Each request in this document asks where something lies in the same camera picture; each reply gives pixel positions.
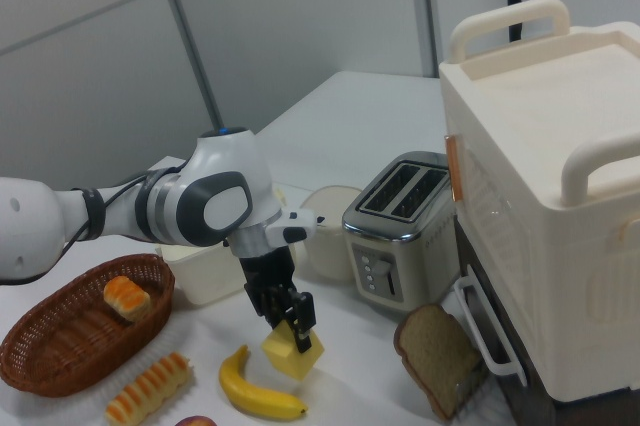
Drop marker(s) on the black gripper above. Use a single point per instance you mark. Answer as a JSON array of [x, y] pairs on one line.
[[267, 271]]

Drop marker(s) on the yellow cube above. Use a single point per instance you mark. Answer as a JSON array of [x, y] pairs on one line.
[[295, 366]]

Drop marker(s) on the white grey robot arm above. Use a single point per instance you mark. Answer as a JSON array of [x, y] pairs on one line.
[[30, 226]]

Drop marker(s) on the small cream lidded bin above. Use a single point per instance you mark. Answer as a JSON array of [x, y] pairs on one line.
[[330, 246]]

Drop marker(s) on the yellow banana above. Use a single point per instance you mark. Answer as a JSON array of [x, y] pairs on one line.
[[250, 393]]

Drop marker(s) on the open white square container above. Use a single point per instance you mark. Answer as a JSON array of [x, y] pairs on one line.
[[205, 276]]

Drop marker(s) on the cream silver toaster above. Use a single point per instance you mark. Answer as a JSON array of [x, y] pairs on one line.
[[400, 256]]

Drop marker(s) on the red apple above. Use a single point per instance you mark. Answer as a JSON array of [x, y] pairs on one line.
[[196, 421]]

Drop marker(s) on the brown bread slice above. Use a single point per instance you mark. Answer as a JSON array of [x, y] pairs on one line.
[[435, 361]]

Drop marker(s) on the long striped bread roll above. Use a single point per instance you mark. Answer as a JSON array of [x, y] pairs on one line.
[[150, 388]]

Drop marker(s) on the short striped bread roll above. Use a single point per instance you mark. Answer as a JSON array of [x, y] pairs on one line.
[[127, 298]]

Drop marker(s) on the brown wicker basket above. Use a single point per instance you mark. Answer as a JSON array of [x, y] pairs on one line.
[[60, 341]]

